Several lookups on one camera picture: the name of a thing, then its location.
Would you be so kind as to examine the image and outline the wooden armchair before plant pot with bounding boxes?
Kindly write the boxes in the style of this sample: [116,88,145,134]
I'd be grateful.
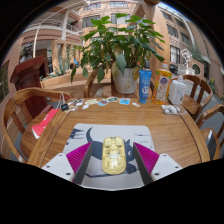
[83,68,114,99]

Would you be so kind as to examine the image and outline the yellow flowering plant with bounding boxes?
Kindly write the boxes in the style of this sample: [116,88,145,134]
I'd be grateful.
[208,78,217,93]

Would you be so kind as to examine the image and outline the white abstract sculpture on plinth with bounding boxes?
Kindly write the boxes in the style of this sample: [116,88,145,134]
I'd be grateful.
[178,48,196,76]

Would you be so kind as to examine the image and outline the yellow detergent bottle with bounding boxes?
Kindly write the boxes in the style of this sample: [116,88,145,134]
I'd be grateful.
[151,61,173,106]

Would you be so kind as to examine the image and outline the blue squeeze tube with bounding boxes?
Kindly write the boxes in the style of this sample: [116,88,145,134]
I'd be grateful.
[138,69,153,105]

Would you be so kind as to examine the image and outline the wooden armchair with red bag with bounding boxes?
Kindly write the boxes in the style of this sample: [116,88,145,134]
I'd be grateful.
[0,87,73,164]

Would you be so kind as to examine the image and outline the blue sticker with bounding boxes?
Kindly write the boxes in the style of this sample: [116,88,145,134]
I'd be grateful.
[118,97,131,106]

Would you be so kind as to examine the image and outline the empty wooden armchair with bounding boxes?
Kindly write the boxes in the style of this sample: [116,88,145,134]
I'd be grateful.
[171,74,214,121]

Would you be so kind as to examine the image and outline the spiky green agave plant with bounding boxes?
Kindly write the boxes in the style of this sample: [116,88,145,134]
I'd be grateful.
[49,63,73,78]

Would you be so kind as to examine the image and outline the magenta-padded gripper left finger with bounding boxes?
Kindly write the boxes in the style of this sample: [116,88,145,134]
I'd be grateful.
[41,142,94,186]

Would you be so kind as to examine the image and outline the red paper bag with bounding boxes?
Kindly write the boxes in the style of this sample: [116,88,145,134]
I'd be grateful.
[31,108,61,140]

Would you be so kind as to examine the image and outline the leafy plant in white pot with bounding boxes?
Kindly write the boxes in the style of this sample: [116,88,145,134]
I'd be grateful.
[70,13,166,95]

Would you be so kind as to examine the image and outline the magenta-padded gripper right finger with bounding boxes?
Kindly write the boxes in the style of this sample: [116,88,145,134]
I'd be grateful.
[132,142,184,186]

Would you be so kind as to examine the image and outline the yellow translucent computer mouse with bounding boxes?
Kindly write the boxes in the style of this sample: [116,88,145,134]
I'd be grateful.
[101,135,127,176]

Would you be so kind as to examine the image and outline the wooden planter box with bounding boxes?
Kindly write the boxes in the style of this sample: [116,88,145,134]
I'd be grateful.
[39,71,113,98]

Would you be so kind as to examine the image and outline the white charging cable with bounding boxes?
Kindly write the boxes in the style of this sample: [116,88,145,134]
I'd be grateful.
[56,93,67,110]

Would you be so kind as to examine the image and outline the dark red wooden pedestal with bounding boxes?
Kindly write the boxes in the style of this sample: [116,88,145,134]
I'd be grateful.
[9,55,49,123]

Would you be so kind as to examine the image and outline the white object in clear wrapper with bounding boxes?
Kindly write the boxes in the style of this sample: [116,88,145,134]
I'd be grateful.
[160,104,183,115]

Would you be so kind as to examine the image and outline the black notebook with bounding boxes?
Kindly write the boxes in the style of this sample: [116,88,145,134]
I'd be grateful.
[205,131,218,159]

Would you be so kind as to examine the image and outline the wooden armchair with black notebook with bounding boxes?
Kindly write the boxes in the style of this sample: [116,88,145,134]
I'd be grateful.
[195,103,224,161]

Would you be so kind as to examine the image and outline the grey cat-print mouse pad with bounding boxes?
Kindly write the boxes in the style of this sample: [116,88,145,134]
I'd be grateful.
[62,123,156,191]

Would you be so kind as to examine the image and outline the white pump bottle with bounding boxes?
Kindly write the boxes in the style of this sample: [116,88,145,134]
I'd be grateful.
[167,75,187,107]

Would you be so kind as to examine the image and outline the dark bust statue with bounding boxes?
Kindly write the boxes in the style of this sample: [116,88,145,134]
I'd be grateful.
[19,42,34,64]

